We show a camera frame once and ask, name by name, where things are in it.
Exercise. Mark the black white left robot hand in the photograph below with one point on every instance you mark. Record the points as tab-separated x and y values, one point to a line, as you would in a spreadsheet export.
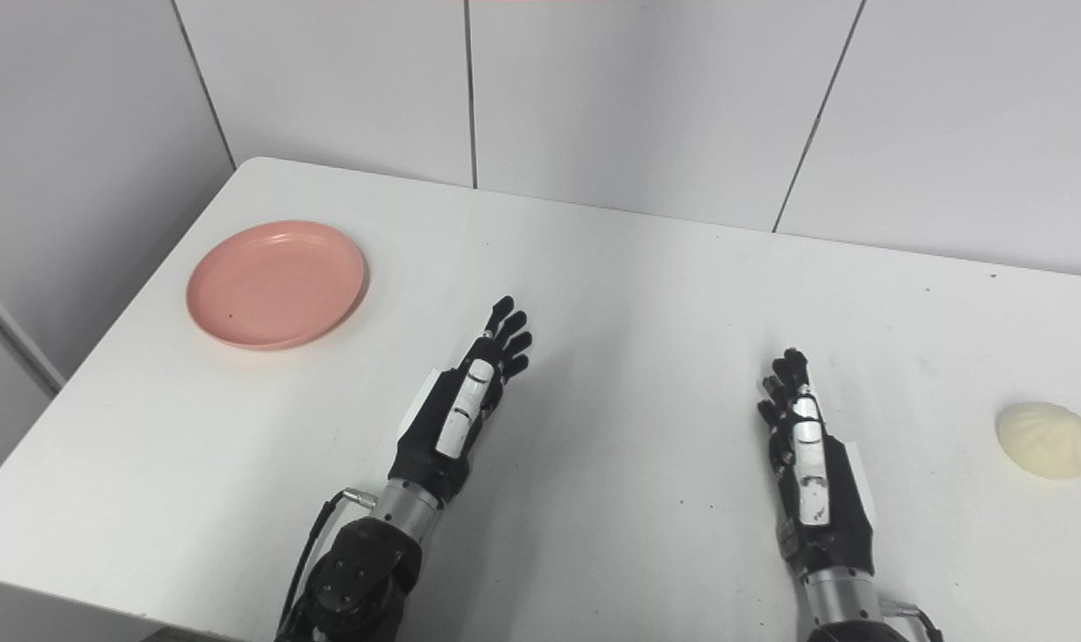
456	423

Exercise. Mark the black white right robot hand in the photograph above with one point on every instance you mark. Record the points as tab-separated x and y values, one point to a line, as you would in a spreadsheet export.
812	481

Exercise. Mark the pink round plate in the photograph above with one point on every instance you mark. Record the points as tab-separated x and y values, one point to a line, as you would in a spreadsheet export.
277	285

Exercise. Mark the white steamed bun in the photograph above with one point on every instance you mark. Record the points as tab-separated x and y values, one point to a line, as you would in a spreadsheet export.
1044	440

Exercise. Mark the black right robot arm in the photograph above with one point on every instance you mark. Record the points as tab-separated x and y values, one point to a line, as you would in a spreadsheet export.
844	602

